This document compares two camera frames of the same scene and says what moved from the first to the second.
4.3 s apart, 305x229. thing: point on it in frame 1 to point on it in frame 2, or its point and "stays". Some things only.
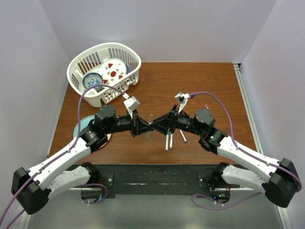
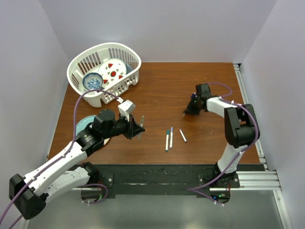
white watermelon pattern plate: [111, 69] stays
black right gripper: [161, 124] to [189, 109]
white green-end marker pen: [167, 140] stays
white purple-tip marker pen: [171, 140] stays
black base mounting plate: [161, 179] stays
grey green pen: [150, 121] to [141, 124]
